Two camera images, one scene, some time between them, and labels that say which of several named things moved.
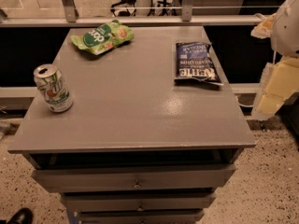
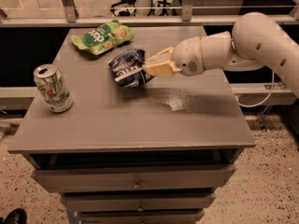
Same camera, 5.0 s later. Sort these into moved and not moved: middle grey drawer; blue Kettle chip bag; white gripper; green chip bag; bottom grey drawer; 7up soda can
Moved: blue Kettle chip bag; white gripper
Not moved: middle grey drawer; bottom grey drawer; green chip bag; 7up soda can
